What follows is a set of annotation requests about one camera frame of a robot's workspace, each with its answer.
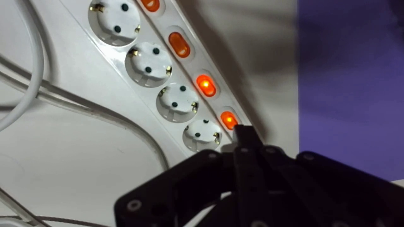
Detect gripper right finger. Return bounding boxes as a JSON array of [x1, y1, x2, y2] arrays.
[[244, 125, 404, 227]]

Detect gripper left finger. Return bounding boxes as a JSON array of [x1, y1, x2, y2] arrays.
[[114, 125, 250, 227]]

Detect white power strip orange switches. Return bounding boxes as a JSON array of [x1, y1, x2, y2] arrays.
[[60, 0, 253, 158]]

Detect flat white cable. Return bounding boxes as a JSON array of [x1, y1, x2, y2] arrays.
[[0, 54, 170, 172]]

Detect thin dark cable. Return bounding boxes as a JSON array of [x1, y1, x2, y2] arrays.
[[0, 215, 112, 227]]

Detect round white cable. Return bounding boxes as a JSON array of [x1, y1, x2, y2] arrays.
[[0, 0, 45, 131]]

